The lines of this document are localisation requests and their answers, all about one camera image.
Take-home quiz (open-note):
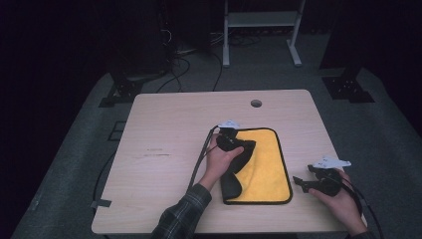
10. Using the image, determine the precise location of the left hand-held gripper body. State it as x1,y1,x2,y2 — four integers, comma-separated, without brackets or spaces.
216,119,246,153

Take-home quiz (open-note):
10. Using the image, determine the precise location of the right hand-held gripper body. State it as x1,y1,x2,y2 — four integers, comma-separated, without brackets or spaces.
307,155,352,197

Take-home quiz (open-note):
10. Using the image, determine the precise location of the yellow cloth with dark back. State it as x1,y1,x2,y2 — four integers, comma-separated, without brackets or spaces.
207,126,294,206

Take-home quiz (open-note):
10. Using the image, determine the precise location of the person's left hand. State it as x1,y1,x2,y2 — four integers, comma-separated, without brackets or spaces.
198,133,245,192

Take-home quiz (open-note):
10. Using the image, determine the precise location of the person's right hand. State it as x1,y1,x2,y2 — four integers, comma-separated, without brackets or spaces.
308,168,368,237

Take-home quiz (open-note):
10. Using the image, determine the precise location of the black metal stand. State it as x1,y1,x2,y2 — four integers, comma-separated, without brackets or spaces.
98,0,173,109
318,0,376,105

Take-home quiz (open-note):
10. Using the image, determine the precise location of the grey tape strip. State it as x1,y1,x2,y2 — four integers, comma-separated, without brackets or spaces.
90,198,112,210

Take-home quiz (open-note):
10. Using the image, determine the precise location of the left hand-held gripper black cable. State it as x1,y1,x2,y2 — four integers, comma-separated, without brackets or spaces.
187,124,223,192

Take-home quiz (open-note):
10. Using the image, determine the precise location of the hand-held gripper black cable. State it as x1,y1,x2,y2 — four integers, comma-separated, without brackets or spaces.
337,177,385,239
187,124,223,192

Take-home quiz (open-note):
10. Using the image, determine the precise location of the right hand-held gripper black cable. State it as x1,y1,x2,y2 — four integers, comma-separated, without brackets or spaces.
337,177,385,239

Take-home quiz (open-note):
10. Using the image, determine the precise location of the black floor cable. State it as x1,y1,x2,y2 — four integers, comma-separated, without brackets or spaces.
155,49,224,94

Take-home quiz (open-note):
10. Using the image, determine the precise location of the white metal desk frame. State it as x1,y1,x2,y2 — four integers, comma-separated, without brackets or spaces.
222,0,307,69

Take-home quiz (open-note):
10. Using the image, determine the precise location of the black cable under table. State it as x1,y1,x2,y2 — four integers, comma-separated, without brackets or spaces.
92,149,117,202

